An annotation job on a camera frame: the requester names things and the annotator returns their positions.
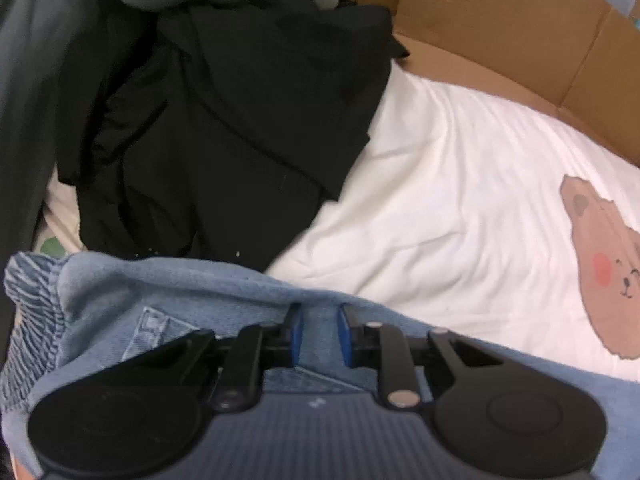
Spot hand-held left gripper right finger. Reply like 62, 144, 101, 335
336, 304, 506, 411

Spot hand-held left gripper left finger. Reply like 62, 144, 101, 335
122, 303, 305, 413

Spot light blue jeans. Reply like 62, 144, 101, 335
0, 252, 640, 480

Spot cream bear print bedsheet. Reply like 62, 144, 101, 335
32, 62, 640, 386

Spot black garment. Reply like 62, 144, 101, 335
56, 0, 411, 273

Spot brown cardboard sheet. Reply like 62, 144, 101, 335
315, 0, 640, 168

